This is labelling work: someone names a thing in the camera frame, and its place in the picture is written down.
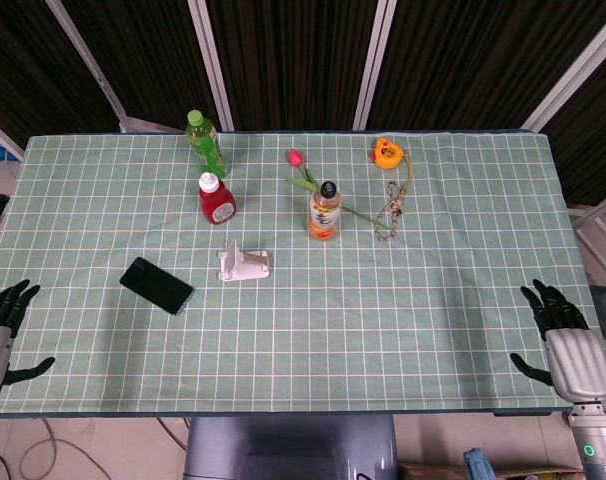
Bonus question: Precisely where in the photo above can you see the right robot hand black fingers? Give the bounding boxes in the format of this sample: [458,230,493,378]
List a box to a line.
[510,278,606,404]

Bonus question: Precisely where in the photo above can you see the black smartphone blue edge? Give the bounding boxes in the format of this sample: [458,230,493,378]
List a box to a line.
[118,256,196,317]

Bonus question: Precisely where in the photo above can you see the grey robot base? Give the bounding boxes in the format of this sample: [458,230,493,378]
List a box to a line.
[182,414,399,480]

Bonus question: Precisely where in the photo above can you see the white folding phone stand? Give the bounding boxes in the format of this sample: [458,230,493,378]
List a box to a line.
[217,239,274,285]

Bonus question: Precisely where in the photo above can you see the brown cardboard box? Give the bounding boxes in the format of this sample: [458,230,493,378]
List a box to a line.
[400,462,584,480]

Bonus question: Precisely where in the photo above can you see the blue cloth bag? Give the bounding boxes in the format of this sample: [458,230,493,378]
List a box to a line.
[463,448,499,480]

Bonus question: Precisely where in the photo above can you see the green checkered tablecloth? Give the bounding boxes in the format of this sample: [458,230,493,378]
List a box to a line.
[0,130,604,419]

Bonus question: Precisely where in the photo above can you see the red ketchup squeeze bottle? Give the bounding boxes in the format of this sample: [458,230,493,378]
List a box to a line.
[197,171,238,226]

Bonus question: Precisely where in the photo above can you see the green tea bottle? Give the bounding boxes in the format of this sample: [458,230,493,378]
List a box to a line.
[185,109,229,181]

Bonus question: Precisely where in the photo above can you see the orange drink bottle black cap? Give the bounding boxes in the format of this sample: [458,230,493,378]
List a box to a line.
[307,180,344,242]

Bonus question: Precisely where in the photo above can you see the pink artificial tulip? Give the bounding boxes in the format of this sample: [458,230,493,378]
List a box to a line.
[285,148,394,232]

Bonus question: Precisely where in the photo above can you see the black pleated curtain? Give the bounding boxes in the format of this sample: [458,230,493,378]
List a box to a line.
[0,0,606,211]

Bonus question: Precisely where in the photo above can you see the tan floor cable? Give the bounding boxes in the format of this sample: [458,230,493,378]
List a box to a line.
[15,418,112,480]

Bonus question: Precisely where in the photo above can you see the white frame rail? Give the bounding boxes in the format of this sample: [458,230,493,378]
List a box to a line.
[566,188,606,286]

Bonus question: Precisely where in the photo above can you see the orange toy with rope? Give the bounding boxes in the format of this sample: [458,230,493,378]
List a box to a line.
[374,149,414,244]

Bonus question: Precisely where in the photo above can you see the white frame post with foot plate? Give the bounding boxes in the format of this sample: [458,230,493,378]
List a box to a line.
[45,0,184,134]

